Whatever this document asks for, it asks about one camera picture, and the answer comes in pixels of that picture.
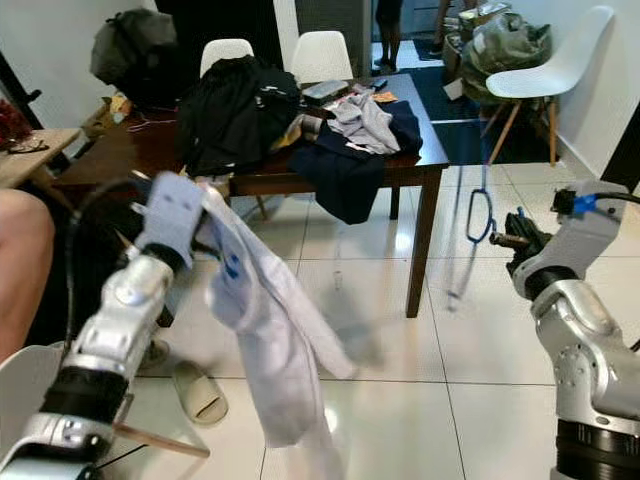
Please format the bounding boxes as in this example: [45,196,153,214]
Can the dark wooden table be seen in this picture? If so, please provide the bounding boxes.
[50,72,451,321]

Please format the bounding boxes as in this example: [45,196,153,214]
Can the grey flat book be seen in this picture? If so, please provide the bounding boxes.
[300,78,351,103]

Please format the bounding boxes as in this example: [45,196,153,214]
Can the black printed shirt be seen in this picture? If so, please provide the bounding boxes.
[174,55,304,178]

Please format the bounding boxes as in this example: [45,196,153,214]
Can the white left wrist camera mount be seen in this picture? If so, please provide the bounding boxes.
[133,172,213,273]

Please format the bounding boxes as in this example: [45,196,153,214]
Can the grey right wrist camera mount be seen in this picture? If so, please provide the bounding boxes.
[550,180,640,299]

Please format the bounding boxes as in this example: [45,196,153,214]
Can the white plastic chair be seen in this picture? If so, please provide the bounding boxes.
[484,5,617,169]
[199,38,257,83]
[289,30,355,86]
[0,344,213,480]

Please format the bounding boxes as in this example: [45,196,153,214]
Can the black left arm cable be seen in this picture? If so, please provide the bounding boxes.
[63,176,153,373]

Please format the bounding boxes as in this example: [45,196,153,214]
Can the blue plastic hanger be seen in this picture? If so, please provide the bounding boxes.
[448,100,503,303]

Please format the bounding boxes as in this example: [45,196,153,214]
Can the white shirt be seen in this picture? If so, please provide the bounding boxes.
[195,183,361,471]

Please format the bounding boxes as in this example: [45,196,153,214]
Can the beige slipper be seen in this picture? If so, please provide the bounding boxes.
[169,358,230,427]

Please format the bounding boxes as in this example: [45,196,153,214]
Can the olive green bag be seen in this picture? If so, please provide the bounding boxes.
[453,8,553,103]

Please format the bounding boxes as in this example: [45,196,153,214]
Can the dark grey backpack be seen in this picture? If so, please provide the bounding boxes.
[89,10,177,103]

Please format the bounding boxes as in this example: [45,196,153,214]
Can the grey garment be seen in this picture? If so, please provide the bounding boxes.
[324,90,402,157]

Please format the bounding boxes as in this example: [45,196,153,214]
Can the cardboard box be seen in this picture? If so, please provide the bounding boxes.
[455,2,516,41]

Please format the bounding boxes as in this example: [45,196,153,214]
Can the light wooden table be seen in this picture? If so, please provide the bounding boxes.
[0,127,83,193]

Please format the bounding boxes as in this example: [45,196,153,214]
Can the person in black shorts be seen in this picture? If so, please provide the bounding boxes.
[374,0,408,73]

